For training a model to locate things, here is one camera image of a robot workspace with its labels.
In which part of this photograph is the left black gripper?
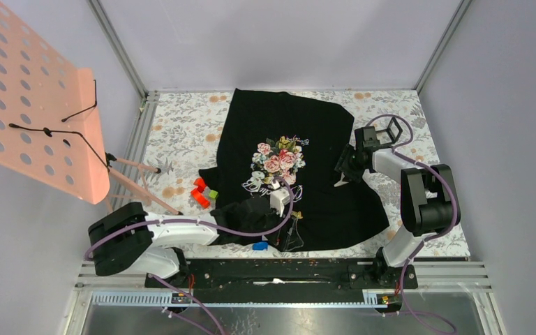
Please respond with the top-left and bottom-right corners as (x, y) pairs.
(241, 200), (302, 251)

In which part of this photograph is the black floral t-shirt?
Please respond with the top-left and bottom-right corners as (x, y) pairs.
(199, 90), (389, 251)

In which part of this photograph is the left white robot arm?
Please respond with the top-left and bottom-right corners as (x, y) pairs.
(84, 196), (295, 287)

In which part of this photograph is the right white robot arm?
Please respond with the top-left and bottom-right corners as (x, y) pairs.
(336, 126), (461, 288)

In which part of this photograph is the black brooch box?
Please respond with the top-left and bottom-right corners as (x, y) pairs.
(375, 117), (403, 147)

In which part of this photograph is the blue clip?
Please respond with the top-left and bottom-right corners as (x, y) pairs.
(252, 241), (269, 251)

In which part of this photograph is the green cube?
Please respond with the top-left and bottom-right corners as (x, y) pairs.
(209, 190), (218, 200)

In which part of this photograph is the orange red block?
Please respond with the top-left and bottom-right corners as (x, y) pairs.
(191, 177), (211, 209)

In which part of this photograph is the floral table mat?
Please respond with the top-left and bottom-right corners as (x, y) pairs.
(130, 90), (470, 259)

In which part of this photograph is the pink perforated music stand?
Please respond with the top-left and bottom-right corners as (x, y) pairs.
(0, 2), (158, 204)

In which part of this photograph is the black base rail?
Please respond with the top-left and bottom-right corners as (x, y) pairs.
(166, 258), (418, 304)

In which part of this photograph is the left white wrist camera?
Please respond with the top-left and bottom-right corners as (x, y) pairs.
(269, 181), (290, 217)

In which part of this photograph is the grey cable duct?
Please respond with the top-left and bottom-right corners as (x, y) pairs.
(90, 289), (401, 309)

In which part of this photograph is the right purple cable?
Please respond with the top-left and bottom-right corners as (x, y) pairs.
(365, 113), (461, 335)

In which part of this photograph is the purple cable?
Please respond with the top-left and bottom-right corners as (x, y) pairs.
(84, 177), (296, 335)
(365, 113), (461, 335)

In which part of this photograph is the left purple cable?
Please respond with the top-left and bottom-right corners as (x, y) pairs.
(84, 177), (296, 335)

